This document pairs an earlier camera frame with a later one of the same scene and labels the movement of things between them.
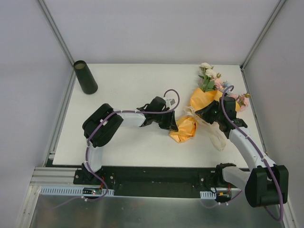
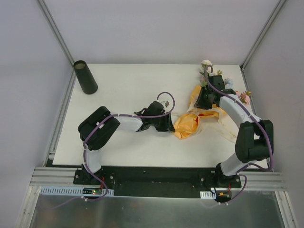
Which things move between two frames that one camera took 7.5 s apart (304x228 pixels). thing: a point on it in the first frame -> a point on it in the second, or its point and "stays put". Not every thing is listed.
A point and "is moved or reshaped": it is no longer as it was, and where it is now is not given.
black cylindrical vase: (88, 82) stays put
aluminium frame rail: (55, 176) stays put
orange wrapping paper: (187, 127) is moved or reshaped
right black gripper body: (203, 114) -> (201, 100)
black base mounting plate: (157, 181) stays put
